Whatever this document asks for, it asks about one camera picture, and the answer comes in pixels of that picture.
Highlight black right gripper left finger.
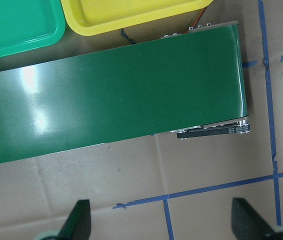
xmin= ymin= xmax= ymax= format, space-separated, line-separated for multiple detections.
xmin=56 ymin=199 xmax=92 ymax=240

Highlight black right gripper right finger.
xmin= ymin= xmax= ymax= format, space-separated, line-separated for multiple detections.
xmin=231 ymin=197 xmax=281 ymax=240

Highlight green conveyor belt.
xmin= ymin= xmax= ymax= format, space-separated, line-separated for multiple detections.
xmin=0 ymin=21 xmax=248 ymax=164

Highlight yellow plastic tray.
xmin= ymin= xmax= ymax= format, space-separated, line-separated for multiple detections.
xmin=61 ymin=0 xmax=213 ymax=37

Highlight green plastic tray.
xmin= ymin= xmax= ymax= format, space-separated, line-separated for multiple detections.
xmin=0 ymin=0 xmax=66 ymax=58

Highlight red black wire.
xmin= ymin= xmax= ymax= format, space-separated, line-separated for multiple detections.
xmin=187 ymin=6 xmax=207 ymax=33

